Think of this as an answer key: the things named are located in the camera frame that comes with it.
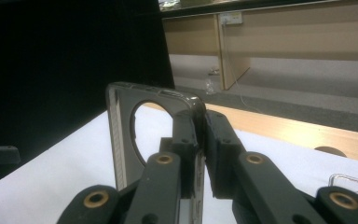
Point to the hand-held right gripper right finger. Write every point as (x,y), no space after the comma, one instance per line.
(220,149)

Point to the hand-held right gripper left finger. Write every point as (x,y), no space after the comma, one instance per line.
(186,146)

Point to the grey translucent phone case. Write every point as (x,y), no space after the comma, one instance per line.
(124,124)

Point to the white table mat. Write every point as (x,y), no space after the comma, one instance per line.
(59,174)

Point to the clear plastic bottle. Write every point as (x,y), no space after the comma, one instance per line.
(210,87)

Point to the black curtain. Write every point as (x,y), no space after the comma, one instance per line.
(59,62)

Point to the white wall socket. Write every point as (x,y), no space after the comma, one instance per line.
(231,18)

